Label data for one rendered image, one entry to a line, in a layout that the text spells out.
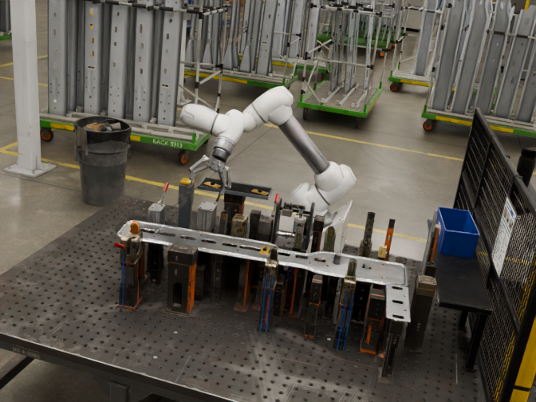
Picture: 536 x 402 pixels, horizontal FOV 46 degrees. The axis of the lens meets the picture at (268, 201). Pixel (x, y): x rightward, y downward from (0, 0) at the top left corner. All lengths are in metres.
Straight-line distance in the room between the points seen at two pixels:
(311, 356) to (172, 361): 0.60
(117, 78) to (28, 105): 1.31
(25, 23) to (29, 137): 1.08
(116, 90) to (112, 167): 1.89
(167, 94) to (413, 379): 5.09
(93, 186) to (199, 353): 3.25
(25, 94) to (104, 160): 1.19
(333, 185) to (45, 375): 1.93
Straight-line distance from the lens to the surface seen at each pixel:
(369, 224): 3.07
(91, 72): 7.58
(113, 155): 5.72
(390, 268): 3.03
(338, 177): 3.58
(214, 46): 10.81
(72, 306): 3.12
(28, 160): 6.70
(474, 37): 9.65
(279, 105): 3.38
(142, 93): 7.36
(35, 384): 3.82
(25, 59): 6.43
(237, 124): 2.87
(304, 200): 3.62
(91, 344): 2.86
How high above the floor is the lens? 2.35
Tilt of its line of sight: 22 degrees down
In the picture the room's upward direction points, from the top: 6 degrees clockwise
